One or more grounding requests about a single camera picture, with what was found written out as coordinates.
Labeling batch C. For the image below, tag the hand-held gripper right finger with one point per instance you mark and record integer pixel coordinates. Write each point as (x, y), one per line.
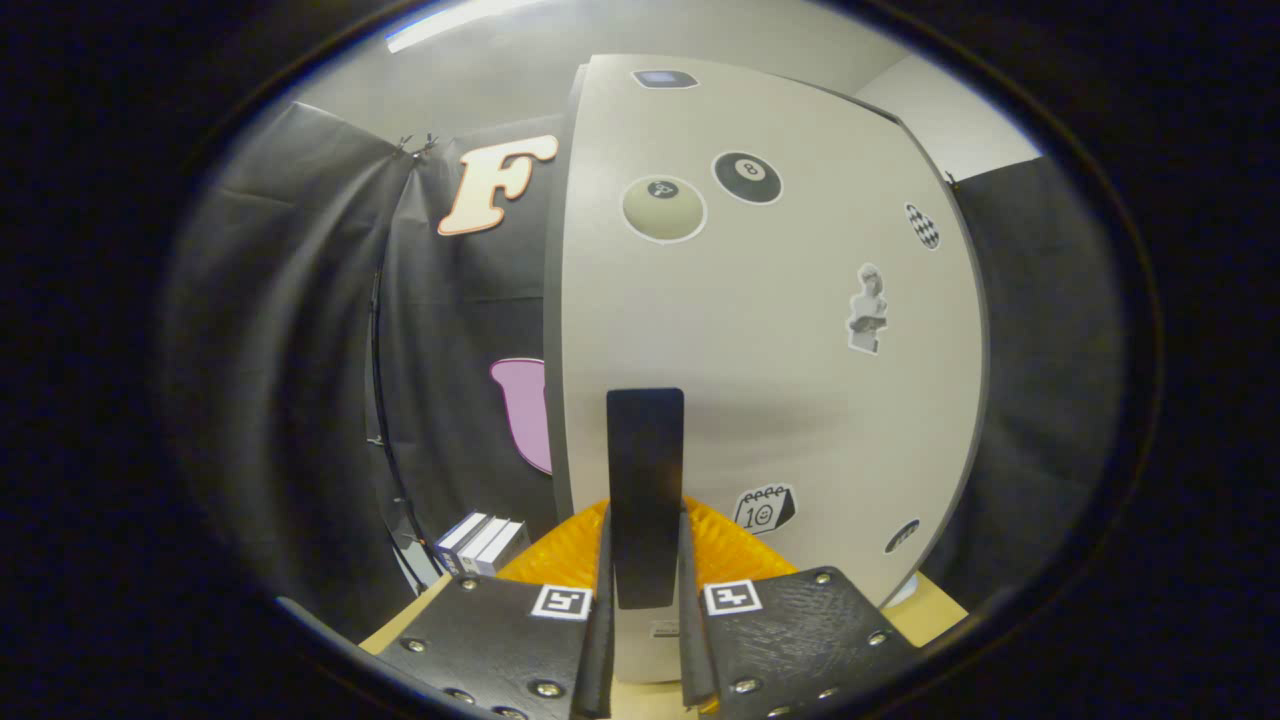
(692, 660)

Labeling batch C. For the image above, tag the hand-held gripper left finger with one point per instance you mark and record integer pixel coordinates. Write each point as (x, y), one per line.
(598, 660)

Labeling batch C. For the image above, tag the white cabinet door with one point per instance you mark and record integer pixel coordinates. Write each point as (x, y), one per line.
(780, 400)

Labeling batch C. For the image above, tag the dark grey cabinet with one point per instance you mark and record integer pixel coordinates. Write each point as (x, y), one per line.
(551, 300)

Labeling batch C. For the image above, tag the black backdrop cloth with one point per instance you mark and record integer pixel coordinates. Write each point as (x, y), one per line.
(300, 350)

